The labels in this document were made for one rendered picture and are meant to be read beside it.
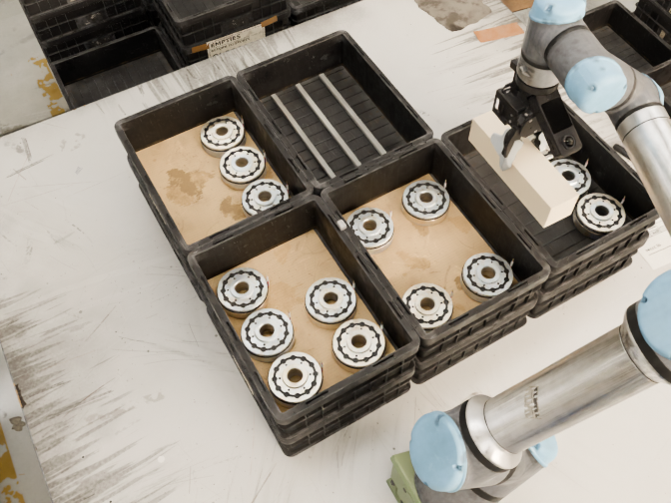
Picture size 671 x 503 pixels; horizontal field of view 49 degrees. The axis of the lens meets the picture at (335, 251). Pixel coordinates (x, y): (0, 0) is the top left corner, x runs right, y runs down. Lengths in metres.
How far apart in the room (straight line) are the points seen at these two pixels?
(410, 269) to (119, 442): 0.69
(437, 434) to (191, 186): 0.86
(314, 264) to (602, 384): 0.73
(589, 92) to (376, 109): 0.81
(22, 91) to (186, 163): 1.64
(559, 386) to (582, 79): 0.42
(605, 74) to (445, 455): 0.58
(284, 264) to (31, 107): 1.87
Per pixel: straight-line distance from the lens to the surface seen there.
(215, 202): 1.66
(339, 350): 1.42
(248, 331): 1.45
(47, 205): 1.93
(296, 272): 1.53
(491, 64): 2.14
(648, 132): 1.18
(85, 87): 2.81
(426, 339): 1.35
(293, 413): 1.30
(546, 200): 1.34
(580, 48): 1.13
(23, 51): 3.47
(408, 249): 1.57
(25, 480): 2.41
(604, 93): 1.11
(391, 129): 1.77
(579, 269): 1.61
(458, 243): 1.59
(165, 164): 1.75
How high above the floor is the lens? 2.15
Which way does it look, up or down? 58 degrees down
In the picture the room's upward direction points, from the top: 2 degrees counter-clockwise
